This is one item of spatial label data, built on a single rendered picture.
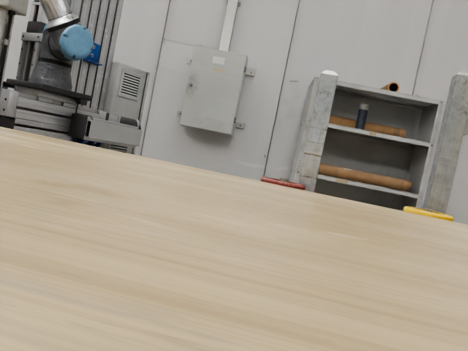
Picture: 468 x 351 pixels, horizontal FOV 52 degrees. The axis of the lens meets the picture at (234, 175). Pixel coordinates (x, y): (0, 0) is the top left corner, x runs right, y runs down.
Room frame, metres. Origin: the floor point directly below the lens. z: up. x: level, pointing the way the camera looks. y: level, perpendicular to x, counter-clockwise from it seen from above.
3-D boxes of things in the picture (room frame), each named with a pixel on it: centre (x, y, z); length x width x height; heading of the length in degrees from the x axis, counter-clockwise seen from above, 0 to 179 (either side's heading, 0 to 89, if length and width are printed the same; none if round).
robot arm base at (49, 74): (1.81, 0.75, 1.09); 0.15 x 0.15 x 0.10
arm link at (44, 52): (1.81, 0.74, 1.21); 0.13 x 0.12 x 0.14; 41
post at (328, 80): (0.97, -0.15, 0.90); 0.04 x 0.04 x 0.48; 81
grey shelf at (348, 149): (3.52, -0.87, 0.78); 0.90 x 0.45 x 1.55; 87
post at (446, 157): (0.93, -0.40, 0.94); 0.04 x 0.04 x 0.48; 81
